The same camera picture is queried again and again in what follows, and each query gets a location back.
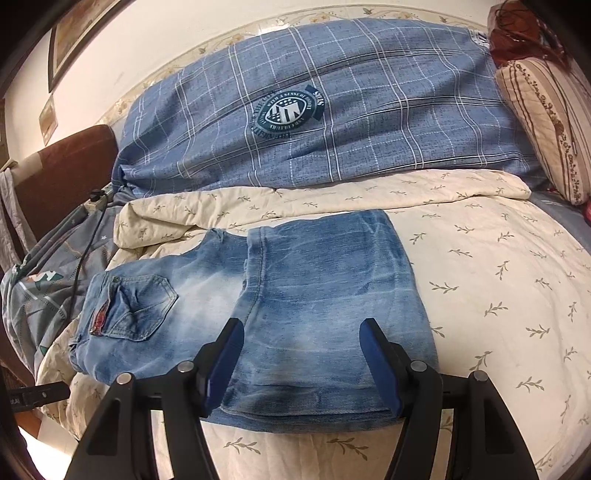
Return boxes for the striped floral pillow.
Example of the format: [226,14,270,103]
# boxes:
[496,58,591,206]

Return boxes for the large framed painting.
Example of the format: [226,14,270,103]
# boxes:
[48,0,134,93]

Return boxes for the blue patterned bedsheet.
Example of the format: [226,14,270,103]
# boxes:
[531,187,591,245]

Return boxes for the brown armchair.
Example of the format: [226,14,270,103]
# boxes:
[14,124,121,259]

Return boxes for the shiny red-brown bag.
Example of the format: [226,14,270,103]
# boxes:
[489,0,573,65]

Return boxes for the cream leaf-print blanket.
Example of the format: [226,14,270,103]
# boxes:
[34,168,591,480]

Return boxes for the black cable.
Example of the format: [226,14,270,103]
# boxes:
[68,194,109,319]

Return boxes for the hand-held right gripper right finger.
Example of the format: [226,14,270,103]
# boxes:
[359,318,541,480]

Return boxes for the beige armchair cover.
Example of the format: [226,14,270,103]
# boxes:
[0,154,44,174]

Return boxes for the blue plaid blanket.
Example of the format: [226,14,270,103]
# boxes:
[111,17,543,191]

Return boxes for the blue denim pants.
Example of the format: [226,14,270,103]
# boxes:
[68,209,439,432]

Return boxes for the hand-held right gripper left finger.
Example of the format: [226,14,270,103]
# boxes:
[65,318,245,480]

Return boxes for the grey hanging cloth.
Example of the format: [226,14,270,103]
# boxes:
[0,168,38,264]

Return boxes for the grey patterned sheet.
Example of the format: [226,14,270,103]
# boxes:
[0,203,127,384]

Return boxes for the small framed picture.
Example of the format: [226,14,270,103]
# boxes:
[39,99,58,134]

